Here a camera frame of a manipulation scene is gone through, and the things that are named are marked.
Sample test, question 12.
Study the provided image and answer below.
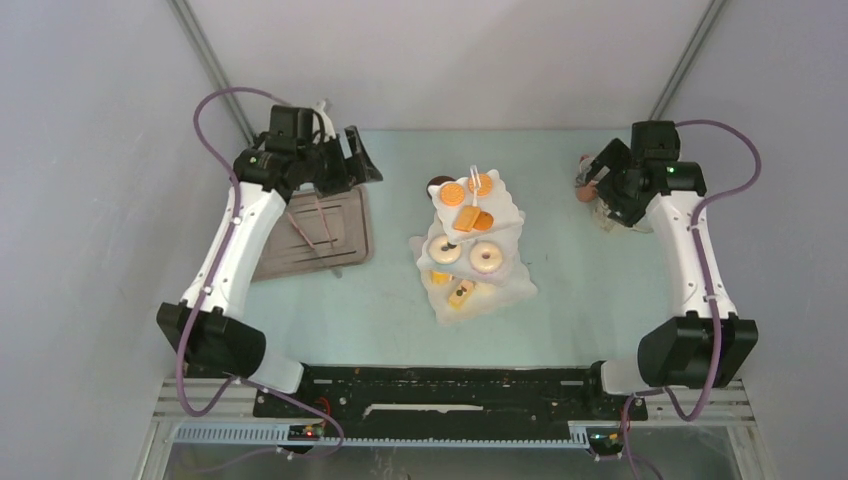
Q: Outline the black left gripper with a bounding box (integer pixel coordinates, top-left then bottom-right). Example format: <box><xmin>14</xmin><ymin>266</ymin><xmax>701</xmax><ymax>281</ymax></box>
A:
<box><xmin>297</xmin><ymin>126</ymin><xmax>382</xmax><ymax>199</ymax></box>

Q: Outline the green-inside floral mug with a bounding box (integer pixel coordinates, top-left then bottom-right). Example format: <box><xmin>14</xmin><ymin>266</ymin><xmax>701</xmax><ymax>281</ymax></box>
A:
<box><xmin>592</xmin><ymin>199</ymin><xmax>653</xmax><ymax>234</ymax></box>

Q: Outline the pink mug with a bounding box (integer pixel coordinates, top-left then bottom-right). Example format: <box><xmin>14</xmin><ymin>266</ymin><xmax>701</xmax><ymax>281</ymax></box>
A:
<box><xmin>575</xmin><ymin>155</ymin><xmax>597</xmax><ymax>203</ymax></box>

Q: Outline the white chocolate-hole donut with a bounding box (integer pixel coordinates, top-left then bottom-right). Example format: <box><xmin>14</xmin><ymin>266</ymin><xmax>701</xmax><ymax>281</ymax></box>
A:
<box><xmin>427</xmin><ymin>235</ymin><xmax>462</xmax><ymax>265</ymax></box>

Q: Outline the yellow square cake piece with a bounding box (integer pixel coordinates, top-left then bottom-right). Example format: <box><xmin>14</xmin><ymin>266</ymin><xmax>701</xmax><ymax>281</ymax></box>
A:
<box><xmin>453</xmin><ymin>205</ymin><xmax>481</xmax><ymax>232</ymax></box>

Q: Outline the small orange round cookie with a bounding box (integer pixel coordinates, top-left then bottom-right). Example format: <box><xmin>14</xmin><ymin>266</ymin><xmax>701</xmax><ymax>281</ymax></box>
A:
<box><xmin>467</xmin><ymin>173</ymin><xmax>494</xmax><ymax>198</ymax></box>

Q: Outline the yellow swirl roll cake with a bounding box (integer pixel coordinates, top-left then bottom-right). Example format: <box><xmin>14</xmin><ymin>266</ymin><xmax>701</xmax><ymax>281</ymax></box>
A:
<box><xmin>430</xmin><ymin>271</ymin><xmax>453</xmax><ymax>285</ymax></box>

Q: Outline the white three-tier cake stand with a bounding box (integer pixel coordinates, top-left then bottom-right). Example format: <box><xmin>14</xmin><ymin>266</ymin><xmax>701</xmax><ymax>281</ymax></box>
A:
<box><xmin>409</xmin><ymin>166</ymin><xmax>538</xmax><ymax>325</ymax></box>

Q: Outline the white frosted donut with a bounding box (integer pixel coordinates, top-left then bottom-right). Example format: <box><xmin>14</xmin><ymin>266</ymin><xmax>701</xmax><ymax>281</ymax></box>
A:
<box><xmin>469</xmin><ymin>241</ymin><xmax>504</xmax><ymax>274</ymax></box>

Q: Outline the yellow cake with berries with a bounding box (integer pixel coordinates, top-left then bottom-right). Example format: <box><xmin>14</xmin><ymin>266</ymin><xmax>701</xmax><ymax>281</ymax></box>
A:
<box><xmin>447</xmin><ymin>279</ymin><xmax>476</xmax><ymax>310</ymax></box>

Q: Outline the darkest brown round coaster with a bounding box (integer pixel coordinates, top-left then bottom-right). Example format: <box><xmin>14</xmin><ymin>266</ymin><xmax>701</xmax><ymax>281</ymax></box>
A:
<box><xmin>426</xmin><ymin>175</ymin><xmax>454</xmax><ymax>199</ymax></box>

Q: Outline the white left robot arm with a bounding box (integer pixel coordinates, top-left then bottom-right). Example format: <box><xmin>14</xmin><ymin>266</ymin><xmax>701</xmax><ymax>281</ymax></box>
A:
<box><xmin>156</xmin><ymin>101</ymin><xmax>383</xmax><ymax>417</ymax></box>

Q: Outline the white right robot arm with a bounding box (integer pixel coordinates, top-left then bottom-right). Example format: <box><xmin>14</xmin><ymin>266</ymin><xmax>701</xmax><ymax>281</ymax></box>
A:
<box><xmin>581</xmin><ymin>120</ymin><xmax>759</xmax><ymax>418</ymax></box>

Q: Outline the metal serving tray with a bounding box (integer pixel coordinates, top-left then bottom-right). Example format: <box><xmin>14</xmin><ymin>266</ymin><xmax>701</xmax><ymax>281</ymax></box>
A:
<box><xmin>252</xmin><ymin>186</ymin><xmax>374</xmax><ymax>283</ymax></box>

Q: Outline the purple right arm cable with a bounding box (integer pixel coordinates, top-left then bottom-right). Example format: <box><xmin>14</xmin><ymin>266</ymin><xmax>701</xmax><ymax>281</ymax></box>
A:
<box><xmin>619</xmin><ymin>119</ymin><xmax>762</xmax><ymax>480</ymax></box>

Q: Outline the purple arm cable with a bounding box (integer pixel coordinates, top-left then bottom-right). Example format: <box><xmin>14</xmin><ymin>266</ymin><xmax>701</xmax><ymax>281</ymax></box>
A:
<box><xmin>174</xmin><ymin>86</ymin><xmax>346</xmax><ymax>462</ymax></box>
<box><xmin>619</xmin><ymin>119</ymin><xmax>762</xmax><ymax>480</ymax></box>

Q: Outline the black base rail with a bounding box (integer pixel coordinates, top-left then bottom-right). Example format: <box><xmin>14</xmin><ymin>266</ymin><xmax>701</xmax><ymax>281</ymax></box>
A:
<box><xmin>294</xmin><ymin>366</ymin><xmax>647</xmax><ymax>442</ymax></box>

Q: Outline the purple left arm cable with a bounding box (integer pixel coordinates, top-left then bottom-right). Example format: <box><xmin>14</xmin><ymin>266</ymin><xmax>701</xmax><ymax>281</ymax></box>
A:
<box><xmin>174</xmin><ymin>86</ymin><xmax>346</xmax><ymax>462</ymax></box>

